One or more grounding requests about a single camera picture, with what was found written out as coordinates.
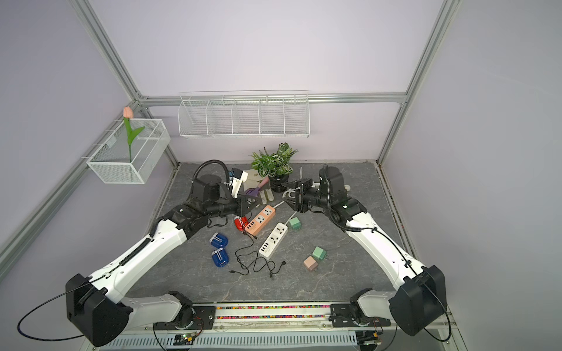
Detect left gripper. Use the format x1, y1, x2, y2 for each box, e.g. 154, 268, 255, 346
206, 192, 261, 219

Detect green USB charger cube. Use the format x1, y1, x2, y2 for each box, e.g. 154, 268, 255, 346
288, 217, 301, 230

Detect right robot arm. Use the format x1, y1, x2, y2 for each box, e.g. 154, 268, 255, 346
283, 165, 447, 336

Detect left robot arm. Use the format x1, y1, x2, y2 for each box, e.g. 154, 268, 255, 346
65, 159, 258, 347

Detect blue electric shaver upper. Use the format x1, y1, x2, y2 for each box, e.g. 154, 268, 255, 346
209, 233, 228, 249

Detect blue electric shaver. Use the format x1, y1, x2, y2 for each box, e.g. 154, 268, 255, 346
212, 247, 230, 268
209, 233, 228, 249

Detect blue electric shaver lower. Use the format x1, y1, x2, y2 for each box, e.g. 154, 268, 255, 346
212, 247, 230, 268

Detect orange power strip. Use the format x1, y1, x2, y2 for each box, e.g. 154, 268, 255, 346
244, 206, 276, 236

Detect purple pink garden trowel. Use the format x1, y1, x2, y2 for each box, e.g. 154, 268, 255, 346
245, 177, 269, 197

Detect white gardening glove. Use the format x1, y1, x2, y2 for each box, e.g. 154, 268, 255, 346
243, 169, 275, 206

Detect potted green plant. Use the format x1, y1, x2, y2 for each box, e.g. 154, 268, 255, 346
251, 143, 298, 193

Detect white power strip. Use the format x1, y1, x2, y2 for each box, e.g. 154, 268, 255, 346
258, 222, 288, 260

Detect green charger cube lower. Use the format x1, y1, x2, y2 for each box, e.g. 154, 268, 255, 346
312, 247, 327, 261

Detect pink charger cube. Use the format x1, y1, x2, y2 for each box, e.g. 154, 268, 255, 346
303, 256, 318, 271

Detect artificial pink tulip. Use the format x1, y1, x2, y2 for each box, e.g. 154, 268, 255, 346
122, 107, 145, 162

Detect white coiled power cords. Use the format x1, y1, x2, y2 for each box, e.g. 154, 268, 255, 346
271, 166, 352, 225

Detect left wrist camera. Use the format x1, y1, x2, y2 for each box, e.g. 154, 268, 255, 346
231, 168, 248, 198

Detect black USB cable spare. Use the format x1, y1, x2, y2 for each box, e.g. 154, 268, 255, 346
229, 251, 287, 279

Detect white wire wall shelf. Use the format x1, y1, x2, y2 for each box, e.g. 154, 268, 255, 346
177, 90, 311, 138

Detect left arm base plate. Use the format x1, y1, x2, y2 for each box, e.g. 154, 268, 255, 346
155, 305, 217, 331

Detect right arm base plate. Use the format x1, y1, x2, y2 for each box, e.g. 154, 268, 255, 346
328, 303, 392, 328

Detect white mesh wall basket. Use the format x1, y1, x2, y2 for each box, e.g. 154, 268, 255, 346
86, 118, 171, 184

